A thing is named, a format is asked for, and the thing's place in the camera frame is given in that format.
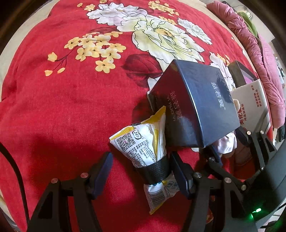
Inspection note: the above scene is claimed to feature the green cloth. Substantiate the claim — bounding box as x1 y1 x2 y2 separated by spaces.
238 12 258 38

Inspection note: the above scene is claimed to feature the red tissue box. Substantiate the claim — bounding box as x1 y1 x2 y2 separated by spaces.
231 80 271 133

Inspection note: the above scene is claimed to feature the taped white snack packet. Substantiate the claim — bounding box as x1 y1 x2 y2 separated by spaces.
109 106 179 214

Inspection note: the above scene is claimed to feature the pink and blue book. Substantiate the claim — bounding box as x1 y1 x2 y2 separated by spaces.
244 76 257 84

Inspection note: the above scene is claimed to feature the grey shallow tray box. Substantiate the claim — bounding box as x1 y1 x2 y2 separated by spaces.
228 60 256 87

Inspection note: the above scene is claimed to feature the black cable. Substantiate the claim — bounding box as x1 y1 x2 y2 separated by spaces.
0 142 31 227

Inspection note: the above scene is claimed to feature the red floral blanket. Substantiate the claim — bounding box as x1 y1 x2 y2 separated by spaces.
0 0 274 232

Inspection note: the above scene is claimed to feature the pink quilted comforter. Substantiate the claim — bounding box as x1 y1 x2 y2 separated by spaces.
206 1 285 128

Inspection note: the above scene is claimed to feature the dark navy gift box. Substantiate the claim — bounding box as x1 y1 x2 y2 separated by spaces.
148 59 240 148

